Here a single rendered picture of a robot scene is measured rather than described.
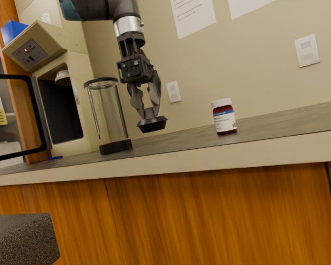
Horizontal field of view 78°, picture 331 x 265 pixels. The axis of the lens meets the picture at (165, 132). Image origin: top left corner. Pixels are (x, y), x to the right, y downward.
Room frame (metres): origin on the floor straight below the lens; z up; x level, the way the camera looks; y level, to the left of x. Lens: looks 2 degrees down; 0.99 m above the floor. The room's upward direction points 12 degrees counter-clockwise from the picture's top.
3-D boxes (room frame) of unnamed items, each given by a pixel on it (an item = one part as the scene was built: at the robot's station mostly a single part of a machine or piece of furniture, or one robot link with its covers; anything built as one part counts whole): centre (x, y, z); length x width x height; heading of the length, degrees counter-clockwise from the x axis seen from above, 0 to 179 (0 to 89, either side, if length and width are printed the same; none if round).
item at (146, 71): (0.55, 0.04, 1.17); 0.09 x 0.08 x 0.12; 164
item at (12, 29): (1.00, 0.59, 1.56); 0.10 x 0.10 x 0.09; 59
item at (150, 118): (0.58, 0.03, 1.01); 0.09 x 0.09 x 0.07
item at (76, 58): (1.12, 0.42, 1.33); 0.32 x 0.25 x 0.77; 59
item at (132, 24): (0.55, 0.03, 1.25); 0.08 x 0.08 x 0.05
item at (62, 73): (1.08, 0.42, 1.34); 0.18 x 0.18 x 0.05
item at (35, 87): (1.08, 0.62, 1.19); 0.03 x 0.02 x 0.39; 59
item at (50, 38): (0.96, 0.51, 1.46); 0.32 x 0.11 x 0.10; 59
